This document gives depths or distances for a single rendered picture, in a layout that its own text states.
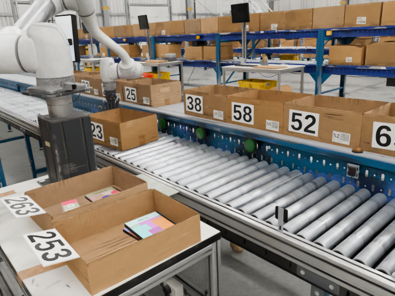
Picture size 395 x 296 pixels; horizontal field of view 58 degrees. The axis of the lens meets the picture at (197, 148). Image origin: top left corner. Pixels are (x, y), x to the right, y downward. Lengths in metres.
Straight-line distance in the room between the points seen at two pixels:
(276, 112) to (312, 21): 5.22
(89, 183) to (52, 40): 0.61
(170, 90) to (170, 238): 1.79
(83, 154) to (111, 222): 0.46
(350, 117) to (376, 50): 4.58
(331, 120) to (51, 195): 1.24
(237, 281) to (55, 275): 1.31
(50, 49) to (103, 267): 0.92
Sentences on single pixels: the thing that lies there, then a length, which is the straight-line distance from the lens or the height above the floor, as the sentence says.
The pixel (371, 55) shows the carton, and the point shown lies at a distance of 6.24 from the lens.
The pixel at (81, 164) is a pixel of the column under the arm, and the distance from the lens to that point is 1.67.
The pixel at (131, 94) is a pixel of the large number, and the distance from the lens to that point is 2.87.
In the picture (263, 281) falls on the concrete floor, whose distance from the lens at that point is 2.24.
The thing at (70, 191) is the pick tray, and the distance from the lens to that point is 1.58.
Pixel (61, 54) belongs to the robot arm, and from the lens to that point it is 1.59.
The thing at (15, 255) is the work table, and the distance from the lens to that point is 1.31.
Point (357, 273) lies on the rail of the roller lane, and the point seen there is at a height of 0.73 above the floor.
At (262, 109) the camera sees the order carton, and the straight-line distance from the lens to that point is 1.90.
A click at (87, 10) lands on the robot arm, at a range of 2.18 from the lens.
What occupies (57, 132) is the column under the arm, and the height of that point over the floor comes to 1.03.
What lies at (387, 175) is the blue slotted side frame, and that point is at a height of 0.81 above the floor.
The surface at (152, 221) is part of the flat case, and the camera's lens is 1.26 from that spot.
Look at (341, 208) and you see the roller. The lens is 1.45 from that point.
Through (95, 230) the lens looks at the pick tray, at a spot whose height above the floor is 0.77.
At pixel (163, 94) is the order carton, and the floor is 0.97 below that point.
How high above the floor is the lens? 1.40
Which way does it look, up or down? 18 degrees down
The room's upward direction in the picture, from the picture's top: 3 degrees counter-clockwise
